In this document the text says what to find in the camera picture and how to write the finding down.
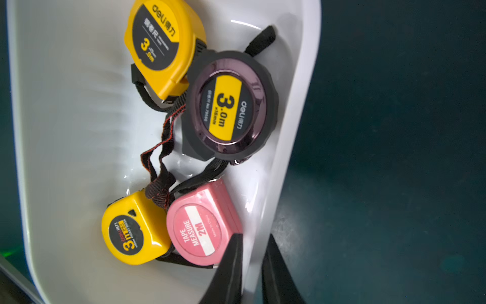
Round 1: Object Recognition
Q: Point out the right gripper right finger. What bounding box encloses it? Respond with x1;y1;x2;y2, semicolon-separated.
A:
261;234;306;304

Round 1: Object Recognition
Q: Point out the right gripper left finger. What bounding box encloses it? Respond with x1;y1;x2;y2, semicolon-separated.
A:
199;234;243;304

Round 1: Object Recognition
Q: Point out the pink tape measure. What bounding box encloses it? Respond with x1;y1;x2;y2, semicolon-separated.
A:
157;158;242;269

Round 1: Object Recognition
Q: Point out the small yellow tape measure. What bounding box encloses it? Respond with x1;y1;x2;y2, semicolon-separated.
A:
101;189;172;265

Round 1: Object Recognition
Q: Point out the black round tape measure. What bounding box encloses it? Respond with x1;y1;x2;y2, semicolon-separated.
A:
140;26;279;209

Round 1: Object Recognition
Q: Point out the white plastic storage box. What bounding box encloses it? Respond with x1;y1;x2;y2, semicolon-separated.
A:
6;1;321;303

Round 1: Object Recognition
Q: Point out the yellow deli tape measure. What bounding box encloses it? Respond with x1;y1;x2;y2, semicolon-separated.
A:
124;0;207;100

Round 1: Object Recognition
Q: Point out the green table mat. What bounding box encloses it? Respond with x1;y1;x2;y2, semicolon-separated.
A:
1;1;485;303

